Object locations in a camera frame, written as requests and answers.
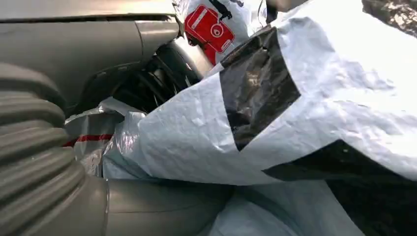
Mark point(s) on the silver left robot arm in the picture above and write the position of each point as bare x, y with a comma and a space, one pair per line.
32, 146

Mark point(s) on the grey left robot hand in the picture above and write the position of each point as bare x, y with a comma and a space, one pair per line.
81, 55

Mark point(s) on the white parcel bag black bands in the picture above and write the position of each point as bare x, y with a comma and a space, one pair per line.
325, 81

